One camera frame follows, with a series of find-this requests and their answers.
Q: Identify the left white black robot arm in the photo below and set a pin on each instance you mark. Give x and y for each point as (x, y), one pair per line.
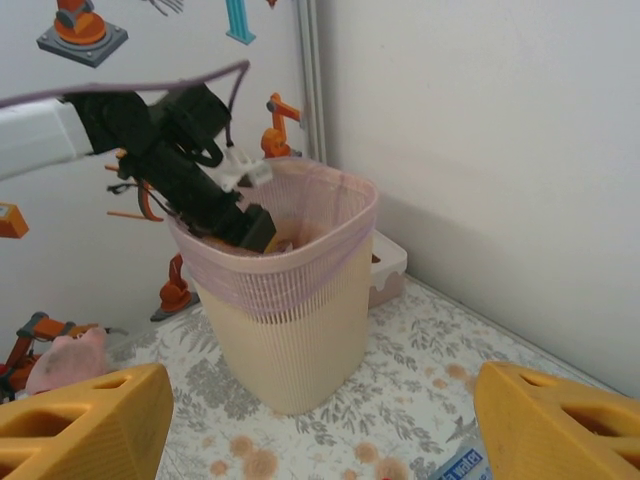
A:
(35, 135)

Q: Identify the aluminium corner post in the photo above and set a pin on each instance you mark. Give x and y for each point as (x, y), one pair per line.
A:
(311, 75)

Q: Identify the orange box wall sticker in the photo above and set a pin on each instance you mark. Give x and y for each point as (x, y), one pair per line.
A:
(12, 222)

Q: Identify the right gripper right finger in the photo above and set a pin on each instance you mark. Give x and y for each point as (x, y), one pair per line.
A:
(510, 415)

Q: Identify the orange claw frame wall sticker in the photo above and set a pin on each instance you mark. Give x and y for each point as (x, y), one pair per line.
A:
(142, 200)

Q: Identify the grey claw wall sticker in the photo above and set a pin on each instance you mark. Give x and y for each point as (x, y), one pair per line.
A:
(165, 4)

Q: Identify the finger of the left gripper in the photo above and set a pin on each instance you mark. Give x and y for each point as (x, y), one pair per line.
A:
(257, 227)
(280, 246)

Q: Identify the pink plastic bin liner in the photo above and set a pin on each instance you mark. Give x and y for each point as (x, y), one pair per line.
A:
(280, 280)

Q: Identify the beige ribbed plastic bin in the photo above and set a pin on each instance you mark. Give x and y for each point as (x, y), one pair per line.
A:
(290, 360)

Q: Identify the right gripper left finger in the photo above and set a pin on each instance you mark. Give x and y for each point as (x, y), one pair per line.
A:
(125, 425)

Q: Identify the white box with brown trim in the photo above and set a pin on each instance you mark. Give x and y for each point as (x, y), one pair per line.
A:
(390, 265)

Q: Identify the pink plush toy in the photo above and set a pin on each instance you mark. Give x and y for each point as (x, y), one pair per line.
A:
(65, 360)

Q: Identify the teal wall sticker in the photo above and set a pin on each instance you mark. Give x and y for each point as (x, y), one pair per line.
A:
(240, 25)

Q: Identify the orange robot grey plate sticker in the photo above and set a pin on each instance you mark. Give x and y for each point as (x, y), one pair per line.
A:
(80, 30)

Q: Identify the clear water bottle blue label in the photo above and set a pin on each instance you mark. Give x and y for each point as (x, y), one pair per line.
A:
(462, 467)

